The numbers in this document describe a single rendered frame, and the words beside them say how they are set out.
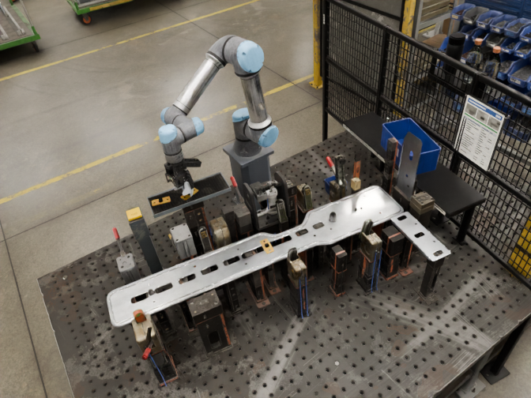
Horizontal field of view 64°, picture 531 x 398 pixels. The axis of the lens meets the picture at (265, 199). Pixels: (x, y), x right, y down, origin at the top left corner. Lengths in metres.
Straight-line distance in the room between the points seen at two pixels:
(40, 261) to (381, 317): 2.65
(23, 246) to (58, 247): 0.30
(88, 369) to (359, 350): 1.18
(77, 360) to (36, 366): 1.01
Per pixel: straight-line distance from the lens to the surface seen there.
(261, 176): 2.35
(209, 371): 1.98
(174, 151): 1.80
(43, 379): 3.14
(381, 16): 4.17
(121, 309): 1.88
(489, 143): 2.11
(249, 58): 1.84
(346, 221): 2.02
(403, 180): 2.16
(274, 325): 2.04
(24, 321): 3.47
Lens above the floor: 2.45
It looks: 42 degrees down
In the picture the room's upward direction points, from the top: 7 degrees counter-clockwise
